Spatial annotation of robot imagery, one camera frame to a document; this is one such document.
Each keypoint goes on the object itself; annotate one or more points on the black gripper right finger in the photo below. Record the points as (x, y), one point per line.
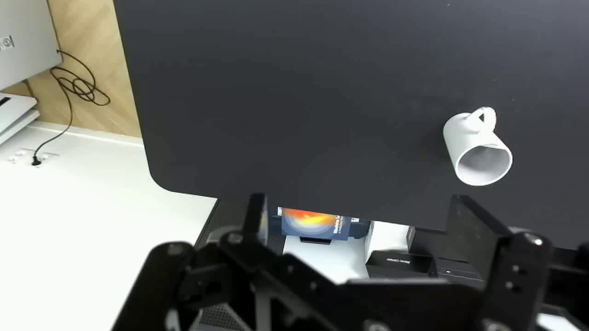
(515, 269)

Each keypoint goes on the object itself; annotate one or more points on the small black box device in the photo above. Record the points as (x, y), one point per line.
(395, 261)

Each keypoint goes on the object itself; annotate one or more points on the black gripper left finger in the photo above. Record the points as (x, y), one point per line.
(184, 282)

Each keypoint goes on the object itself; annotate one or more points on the white container under black box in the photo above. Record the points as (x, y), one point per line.
(331, 258)

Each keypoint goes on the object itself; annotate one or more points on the blue orange printed box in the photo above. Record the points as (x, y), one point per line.
(309, 223)

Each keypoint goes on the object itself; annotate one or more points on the white ceramic mug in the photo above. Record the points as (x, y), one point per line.
(465, 138)

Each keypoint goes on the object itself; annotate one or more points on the white cabinet appliance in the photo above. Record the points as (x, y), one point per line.
(24, 37)

